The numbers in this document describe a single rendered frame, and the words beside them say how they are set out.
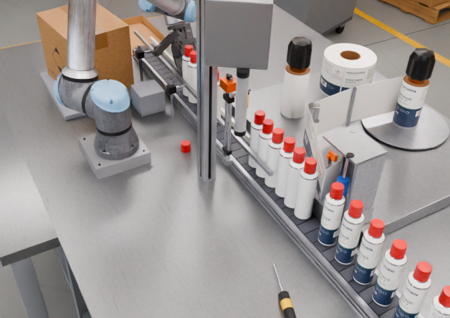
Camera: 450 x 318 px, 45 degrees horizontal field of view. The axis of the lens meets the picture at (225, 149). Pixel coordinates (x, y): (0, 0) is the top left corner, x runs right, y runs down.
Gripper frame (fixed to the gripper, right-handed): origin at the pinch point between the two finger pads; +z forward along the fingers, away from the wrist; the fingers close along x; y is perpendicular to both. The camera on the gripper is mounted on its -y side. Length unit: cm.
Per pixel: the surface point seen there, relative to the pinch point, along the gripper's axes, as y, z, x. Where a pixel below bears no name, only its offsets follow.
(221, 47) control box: -14, -9, -67
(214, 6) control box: -16, -19, -71
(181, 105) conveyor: -5.0, 9.7, -3.2
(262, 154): -2, 26, -53
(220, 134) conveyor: -1.8, 21.0, -25.5
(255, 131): -2, 18, -51
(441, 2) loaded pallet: 313, 1, 153
